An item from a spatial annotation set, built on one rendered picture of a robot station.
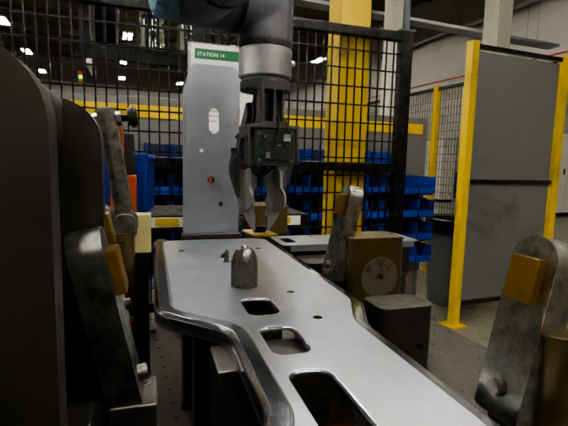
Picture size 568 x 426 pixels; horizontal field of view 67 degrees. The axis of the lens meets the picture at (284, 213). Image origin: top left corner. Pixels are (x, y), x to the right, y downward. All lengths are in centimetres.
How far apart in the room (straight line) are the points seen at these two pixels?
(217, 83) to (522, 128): 300
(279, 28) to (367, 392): 46
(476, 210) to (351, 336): 302
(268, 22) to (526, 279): 44
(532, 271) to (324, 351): 16
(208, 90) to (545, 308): 74
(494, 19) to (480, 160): 507
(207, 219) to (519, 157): 301
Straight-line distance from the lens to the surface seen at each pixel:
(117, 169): 61
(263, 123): 57
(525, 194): 373
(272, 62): 60
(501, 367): 34
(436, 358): 112
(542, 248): 33
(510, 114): 357
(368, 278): 63
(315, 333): 39
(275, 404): 28
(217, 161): 90
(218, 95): 91
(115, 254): 29
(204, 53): 120
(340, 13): 140
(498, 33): 813
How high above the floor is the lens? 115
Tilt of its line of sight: 7 degrees down
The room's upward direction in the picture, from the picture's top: 1 degrees clockwise
